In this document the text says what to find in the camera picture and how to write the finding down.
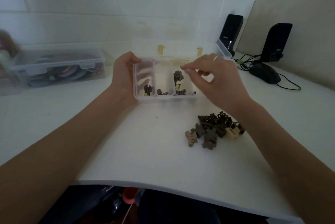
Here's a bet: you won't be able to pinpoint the person's right hand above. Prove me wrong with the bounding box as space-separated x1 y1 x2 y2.
180 53 254 113

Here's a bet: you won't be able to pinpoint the person's left hand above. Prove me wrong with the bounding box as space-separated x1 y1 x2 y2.
111 51 153 106

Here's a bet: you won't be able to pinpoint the clear compartment box with lid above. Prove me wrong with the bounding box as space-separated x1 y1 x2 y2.
132 39 235 101

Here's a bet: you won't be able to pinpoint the person's right forearm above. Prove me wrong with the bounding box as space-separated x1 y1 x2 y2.
230 97 335 224

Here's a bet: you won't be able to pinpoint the person's left forearm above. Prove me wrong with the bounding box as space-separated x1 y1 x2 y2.
0 87 132 224

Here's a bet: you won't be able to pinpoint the pile of brown hair clips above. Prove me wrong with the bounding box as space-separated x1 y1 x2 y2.
191 111 246 151

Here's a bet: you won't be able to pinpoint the black desktop speaker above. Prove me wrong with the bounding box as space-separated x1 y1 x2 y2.
258 23 293 63
218 14 244 57

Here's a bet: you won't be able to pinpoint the tan hair clip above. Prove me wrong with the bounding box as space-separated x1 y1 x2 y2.
185 130 197 148

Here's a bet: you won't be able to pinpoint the cream hair clip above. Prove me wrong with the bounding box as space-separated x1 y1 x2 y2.
225 126 240 140

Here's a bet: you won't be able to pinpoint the colourful tape rolls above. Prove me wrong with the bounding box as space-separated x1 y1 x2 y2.
26 56 103 87

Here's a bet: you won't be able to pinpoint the black computer mouse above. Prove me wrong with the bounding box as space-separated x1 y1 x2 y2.
248 63 282 85

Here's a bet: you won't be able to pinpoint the clear plastic storage box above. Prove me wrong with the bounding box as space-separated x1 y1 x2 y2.
11 46 107 88

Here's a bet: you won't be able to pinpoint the brown fuzzy object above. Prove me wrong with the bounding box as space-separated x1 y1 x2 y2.
0 29 22 75

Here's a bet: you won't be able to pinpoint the person's dark trousers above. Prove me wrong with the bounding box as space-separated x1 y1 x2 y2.
137 188 269 224

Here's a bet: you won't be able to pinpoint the red round cap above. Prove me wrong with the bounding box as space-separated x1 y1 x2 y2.
122 187 137 205

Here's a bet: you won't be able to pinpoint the black bag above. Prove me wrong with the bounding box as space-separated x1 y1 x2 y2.
39 185 125 224

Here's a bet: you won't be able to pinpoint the black speaker cables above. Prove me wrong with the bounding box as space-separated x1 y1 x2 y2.
235 53 263 71

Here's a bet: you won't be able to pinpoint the black mouse cable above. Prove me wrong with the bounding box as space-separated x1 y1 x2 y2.
277 73 302 91

